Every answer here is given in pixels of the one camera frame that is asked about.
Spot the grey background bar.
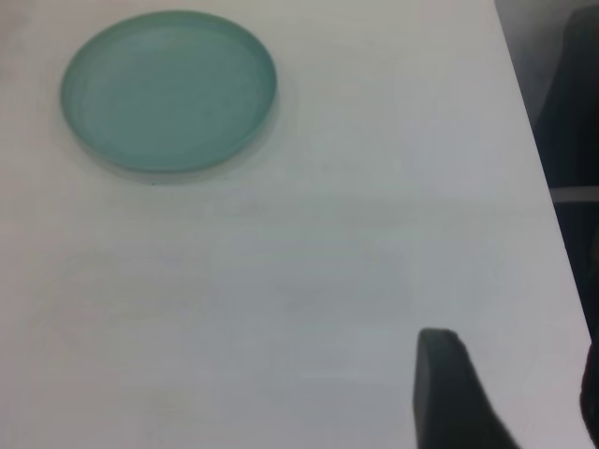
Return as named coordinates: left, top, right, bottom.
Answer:
left=550, top=185, right=599, bottom=204

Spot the green plate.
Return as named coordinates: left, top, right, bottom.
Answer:
left=59, top=9, right=279, bottom=174

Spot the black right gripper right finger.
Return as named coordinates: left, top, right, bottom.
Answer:
left=580, top=340, right=599, bottom=442

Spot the dark background chair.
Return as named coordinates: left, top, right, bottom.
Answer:
left=534, top=5, right=599, bottom=348

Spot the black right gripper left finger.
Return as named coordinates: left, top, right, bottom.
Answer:
left=413, top=326, right=523, bottom=449

